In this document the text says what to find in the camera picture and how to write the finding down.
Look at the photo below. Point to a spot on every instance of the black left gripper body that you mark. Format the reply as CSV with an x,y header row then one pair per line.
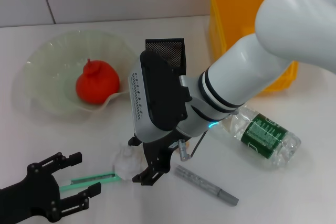
x,y
29,195

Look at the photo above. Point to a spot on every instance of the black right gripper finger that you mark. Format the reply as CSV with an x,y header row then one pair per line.
x,y
135,142
147,178

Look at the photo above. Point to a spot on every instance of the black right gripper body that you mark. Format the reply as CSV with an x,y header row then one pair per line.
x,y
157,153

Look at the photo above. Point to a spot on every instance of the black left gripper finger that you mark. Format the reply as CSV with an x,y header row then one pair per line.
x,y
94,188
74,158

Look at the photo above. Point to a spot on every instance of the green highlighter marker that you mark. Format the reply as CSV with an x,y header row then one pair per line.
x,y
105,177

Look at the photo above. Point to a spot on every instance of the white paper ball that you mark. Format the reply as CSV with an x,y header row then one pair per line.
x,y
127,161

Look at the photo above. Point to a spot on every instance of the clear green-label water bottle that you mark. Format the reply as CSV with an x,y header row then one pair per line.
x,y
262,132

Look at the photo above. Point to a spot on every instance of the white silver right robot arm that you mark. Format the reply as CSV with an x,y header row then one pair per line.
x,y
249,72

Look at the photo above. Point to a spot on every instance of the grey marker pen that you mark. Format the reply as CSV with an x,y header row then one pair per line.
x,y
204,184

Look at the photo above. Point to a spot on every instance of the black mesh pen holder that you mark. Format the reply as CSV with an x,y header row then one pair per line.
x,y
168,48

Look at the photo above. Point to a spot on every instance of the pale green glass fruit plate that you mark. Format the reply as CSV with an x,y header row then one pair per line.
x,y
52,58

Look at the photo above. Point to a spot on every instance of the yellow plastic bin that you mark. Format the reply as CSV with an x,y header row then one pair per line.
x,y
231,11

